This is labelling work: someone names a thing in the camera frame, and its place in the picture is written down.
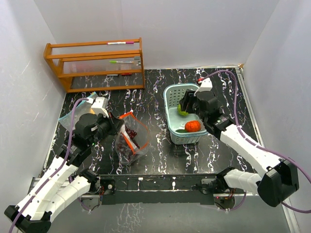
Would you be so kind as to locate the green white marker pen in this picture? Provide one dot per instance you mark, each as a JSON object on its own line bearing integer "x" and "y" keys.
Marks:
{"x": 121, "y": 62}

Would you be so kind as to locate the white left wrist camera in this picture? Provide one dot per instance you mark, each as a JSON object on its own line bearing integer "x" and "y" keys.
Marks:
{"x": 99, "y": 106}

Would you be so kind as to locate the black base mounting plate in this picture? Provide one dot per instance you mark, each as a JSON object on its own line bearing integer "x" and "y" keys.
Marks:
{"x": 186, "y": 188}

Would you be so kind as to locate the white plastic basket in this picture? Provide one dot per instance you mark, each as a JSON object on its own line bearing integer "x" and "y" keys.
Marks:
{"x": 172, "y": 95}

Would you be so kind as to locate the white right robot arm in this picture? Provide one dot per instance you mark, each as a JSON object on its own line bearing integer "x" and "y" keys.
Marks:
{"x": 275, "y": 178}

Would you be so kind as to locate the orange pumpkin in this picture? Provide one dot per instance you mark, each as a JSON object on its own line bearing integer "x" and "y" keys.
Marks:
{"x": 192, "y": 126}

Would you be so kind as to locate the pink white marker pen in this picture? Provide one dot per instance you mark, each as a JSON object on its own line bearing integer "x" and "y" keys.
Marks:
{"x": 121, "y": 43}

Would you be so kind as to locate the wooden shelf rack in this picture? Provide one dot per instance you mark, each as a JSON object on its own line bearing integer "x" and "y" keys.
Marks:
{"x": 69, "y": 61}

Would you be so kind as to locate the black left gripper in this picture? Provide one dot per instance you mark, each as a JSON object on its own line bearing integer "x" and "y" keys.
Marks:
{"x": 114, "y": 123}

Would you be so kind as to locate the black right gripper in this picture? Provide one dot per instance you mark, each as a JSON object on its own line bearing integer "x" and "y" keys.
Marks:
{"x": 185, "y": 103}

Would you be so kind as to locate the purple grapes bunch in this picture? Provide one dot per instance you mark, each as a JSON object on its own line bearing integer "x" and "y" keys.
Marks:
{"x": 126, "y": 145}

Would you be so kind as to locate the orange zip plastic bag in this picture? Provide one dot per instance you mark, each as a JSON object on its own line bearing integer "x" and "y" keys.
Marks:
{"x": 143, "y": 136}

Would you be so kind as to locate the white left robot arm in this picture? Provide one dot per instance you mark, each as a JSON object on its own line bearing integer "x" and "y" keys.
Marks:
{"x": 35, "y": 213}

